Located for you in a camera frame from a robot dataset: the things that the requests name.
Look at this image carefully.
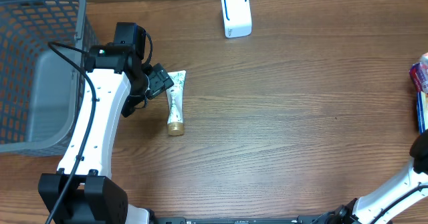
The white gold cosmetic tube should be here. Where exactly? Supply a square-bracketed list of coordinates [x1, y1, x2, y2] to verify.
[167, 70, 187, 136]

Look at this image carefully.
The small orange white packet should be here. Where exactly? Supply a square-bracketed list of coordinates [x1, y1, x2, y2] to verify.
[420, 53, 428, 65]

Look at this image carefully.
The red purple snack pack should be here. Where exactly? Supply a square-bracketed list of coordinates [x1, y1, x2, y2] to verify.
[409, 62, 427, 94]

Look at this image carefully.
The yellow white snack bag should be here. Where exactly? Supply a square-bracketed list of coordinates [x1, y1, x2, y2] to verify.
[417, 92, 428, 134]

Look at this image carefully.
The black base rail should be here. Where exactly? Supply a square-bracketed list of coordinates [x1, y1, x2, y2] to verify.
[149, 215, 329, 224]

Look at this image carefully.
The grey plastic shopping basket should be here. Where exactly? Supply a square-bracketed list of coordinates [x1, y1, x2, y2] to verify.
[1, 0, 98, 156]

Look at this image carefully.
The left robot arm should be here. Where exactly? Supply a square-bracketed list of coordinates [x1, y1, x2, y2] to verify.
[38, 22, 174, 223]

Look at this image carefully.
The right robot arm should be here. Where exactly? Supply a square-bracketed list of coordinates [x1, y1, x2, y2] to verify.
[326, 132, 427, 223]

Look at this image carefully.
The white barcode scanner stand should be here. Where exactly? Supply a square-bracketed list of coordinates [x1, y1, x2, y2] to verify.
[221, 0, 252, 38]

